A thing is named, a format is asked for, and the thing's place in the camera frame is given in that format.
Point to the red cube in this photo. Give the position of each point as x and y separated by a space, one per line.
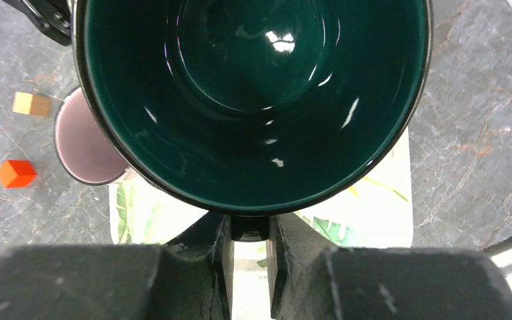
16 174

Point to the small wooden cube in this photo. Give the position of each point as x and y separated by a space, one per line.
31 104

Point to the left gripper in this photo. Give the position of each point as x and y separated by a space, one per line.
51 17

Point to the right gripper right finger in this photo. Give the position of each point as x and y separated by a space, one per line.
311 278

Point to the dark green mug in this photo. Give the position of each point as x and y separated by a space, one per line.
252 108

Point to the floral leaf tray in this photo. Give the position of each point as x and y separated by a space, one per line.
375 212

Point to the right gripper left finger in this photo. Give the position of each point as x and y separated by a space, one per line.
186 278

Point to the mauve purple mug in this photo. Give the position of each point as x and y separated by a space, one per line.
82 147

